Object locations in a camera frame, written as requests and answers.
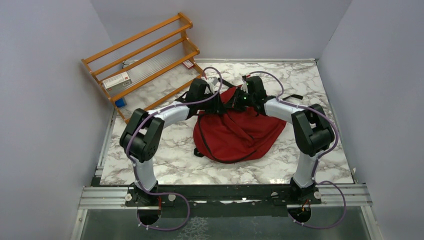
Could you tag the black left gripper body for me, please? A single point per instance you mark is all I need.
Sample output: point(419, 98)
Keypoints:
point(212, 105)

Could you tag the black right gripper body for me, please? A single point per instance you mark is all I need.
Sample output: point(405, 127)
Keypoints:
point(242, 99)

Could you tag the red student backpack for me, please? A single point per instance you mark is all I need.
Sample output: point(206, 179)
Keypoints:
point(236, 135)

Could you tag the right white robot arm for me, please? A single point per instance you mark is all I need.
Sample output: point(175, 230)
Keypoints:
point(313, 130)

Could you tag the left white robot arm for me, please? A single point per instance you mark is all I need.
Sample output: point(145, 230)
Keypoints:
point(142, 134)

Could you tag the orange wooden shelf rack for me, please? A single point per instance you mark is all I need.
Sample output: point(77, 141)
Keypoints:
point(159, 60)

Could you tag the white red small box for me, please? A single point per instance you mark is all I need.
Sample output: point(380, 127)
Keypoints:
point(117, 82)

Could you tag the blue small object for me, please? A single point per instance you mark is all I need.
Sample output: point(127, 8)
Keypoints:
point(120, 103)

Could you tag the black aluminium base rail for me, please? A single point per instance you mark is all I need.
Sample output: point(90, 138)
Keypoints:
point(222, 200)

